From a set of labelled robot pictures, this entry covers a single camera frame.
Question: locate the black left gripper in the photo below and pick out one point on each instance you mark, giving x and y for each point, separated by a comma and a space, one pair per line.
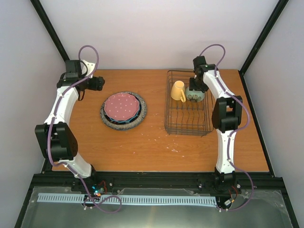
98, 84

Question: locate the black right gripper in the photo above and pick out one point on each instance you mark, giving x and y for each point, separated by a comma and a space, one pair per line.
204, 88

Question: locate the mint green ceramic bowl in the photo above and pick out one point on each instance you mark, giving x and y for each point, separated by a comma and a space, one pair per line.
193, 95

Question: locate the yellow ceramic mug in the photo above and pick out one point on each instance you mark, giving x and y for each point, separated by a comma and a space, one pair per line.
178, 91

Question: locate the pink polka dot plate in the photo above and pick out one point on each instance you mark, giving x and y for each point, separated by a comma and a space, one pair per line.
120, 97

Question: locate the teal blue plate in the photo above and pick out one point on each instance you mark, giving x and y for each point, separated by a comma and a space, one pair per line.
135, 117

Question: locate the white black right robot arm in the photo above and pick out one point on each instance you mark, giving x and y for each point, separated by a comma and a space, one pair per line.
226, 118

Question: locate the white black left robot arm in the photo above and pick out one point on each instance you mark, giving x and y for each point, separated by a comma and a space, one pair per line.
55, 138

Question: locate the speckled large stoneware plate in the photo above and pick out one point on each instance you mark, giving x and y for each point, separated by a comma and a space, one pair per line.
126, 126

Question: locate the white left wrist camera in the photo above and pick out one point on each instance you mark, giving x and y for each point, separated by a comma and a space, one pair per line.
88, 69

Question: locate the dark wire dish rack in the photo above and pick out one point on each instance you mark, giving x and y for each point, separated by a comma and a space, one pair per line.
192, 117

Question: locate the black frame post left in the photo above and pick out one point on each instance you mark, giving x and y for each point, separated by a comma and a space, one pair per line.
49, 28

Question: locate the black frame post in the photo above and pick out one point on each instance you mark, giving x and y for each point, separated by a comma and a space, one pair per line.
49, 28
274, 16

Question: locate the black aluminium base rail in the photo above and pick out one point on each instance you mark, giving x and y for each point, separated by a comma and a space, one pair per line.
202, 183

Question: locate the left electronics board with wires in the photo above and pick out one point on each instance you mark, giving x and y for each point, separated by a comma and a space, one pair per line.
99, 189

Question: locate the black frame post right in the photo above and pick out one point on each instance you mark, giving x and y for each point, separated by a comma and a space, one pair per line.
274, 16

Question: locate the right connector with wires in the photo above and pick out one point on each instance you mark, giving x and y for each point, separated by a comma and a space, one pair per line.
233, 193

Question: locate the light blue slotted cable duct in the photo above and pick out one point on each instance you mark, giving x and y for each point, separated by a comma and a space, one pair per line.
132, 200

